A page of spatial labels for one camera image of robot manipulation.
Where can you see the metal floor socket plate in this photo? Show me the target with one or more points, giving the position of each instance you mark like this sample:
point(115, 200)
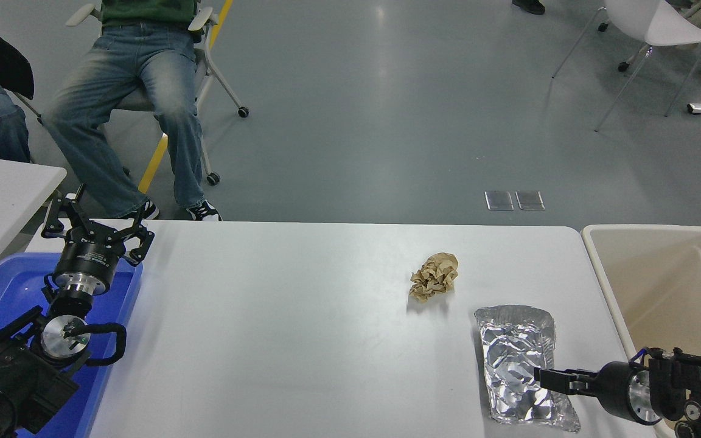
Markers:
point(499, 201)
point(530, 200)

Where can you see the white shell chair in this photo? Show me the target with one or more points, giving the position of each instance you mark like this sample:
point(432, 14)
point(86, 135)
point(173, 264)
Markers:
point(661, 24)

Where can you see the grey chair leg with castor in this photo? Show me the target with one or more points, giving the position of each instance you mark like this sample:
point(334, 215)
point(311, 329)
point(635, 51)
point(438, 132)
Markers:
point(28, 106)

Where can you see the large pale plastic bin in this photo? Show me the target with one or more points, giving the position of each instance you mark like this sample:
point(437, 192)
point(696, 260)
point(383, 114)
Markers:
point(661, 280)

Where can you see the seated person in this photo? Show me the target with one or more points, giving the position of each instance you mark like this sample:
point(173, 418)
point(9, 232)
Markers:
point(113, 79)

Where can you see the tan paper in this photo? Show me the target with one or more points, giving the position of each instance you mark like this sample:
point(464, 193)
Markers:
point(435, 277)

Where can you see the silver foil tray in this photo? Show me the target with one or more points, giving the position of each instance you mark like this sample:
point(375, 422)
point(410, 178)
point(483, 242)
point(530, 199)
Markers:
point(512, 347)

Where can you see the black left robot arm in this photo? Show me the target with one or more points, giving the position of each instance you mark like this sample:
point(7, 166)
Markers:
point(16, 377)

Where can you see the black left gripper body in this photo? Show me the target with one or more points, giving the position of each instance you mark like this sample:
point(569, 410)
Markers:
point(89, 255)

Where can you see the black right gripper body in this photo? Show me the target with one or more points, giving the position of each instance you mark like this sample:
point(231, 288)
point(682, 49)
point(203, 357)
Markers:
point(615, 386)

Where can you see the blue plastic tray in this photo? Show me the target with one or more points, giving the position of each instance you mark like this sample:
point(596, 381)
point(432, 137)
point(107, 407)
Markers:
point(3, 286)

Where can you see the rolling chair with armrests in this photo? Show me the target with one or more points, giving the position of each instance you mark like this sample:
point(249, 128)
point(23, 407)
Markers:
point(219, 79)

